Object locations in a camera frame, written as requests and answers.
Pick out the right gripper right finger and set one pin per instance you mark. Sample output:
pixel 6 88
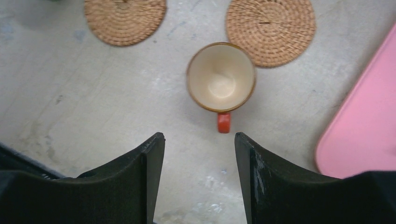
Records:
pixel 276 191

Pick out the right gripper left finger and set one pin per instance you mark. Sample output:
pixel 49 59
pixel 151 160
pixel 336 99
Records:
pixel 122 191

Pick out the copper teacup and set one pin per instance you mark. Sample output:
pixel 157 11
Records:
pixel 221 77

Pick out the woven rattan coaster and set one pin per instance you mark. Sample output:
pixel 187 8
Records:
pixel 124 22
pixel 272 32

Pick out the pink serving tray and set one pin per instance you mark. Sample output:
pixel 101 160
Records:
pixel 362 135

